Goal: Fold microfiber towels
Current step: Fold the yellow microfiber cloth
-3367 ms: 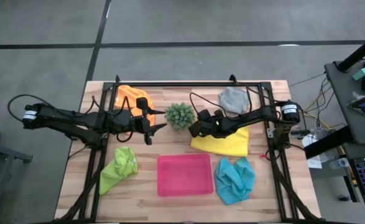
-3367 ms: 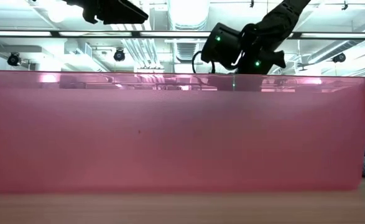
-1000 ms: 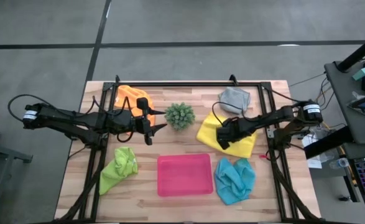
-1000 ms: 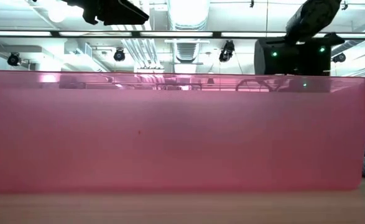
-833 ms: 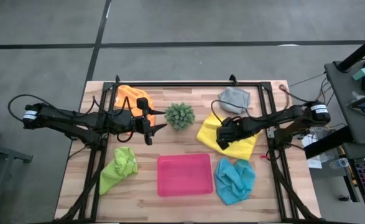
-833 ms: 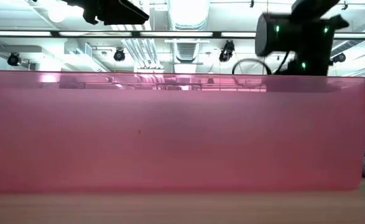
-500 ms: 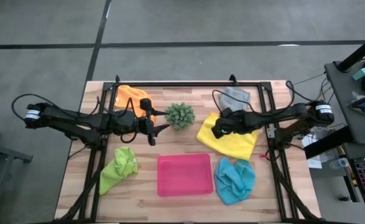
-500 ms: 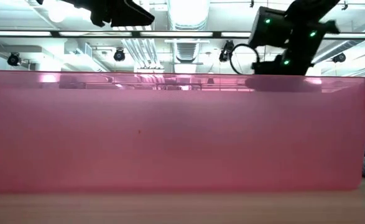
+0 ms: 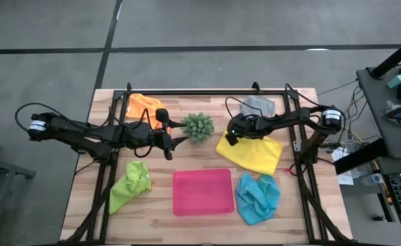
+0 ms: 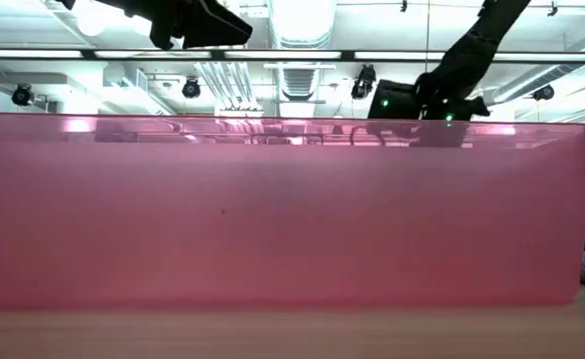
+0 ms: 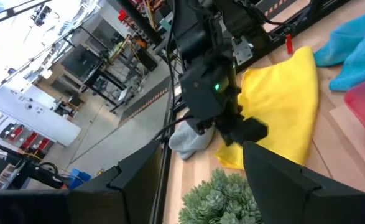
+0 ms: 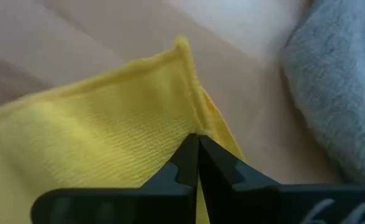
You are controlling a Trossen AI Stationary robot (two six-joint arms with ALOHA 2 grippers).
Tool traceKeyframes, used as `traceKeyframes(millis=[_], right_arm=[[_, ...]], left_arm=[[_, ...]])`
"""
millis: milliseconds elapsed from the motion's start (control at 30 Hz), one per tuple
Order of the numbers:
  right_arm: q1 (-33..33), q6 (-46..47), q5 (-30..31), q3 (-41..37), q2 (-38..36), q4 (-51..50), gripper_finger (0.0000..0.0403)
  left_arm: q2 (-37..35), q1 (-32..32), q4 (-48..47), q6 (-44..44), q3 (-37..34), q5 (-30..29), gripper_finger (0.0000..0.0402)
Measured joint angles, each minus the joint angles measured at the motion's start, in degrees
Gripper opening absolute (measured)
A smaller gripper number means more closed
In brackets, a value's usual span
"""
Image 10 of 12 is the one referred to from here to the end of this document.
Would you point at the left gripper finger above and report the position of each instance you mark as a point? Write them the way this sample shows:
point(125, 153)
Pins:
point(217, 30)

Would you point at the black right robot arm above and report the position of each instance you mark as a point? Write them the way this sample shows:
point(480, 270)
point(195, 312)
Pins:
point(471, 50)

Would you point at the black ceiling spotlight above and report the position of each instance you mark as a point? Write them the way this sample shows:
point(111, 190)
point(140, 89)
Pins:
point(191, 89)
point(22, 95)
point(543, 92)
point(364, 82)

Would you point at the white ceiling vent grille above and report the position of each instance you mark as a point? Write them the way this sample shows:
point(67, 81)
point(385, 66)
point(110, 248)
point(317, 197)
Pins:
point(298, 82)

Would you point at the pink translucent plastic bin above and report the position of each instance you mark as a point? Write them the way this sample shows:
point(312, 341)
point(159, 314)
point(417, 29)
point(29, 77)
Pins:
point(272, 224)

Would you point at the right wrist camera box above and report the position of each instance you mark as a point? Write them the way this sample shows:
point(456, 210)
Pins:
point(394, 97)

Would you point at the white round ventilation duct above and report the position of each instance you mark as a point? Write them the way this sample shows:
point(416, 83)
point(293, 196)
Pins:
point(302, 22)

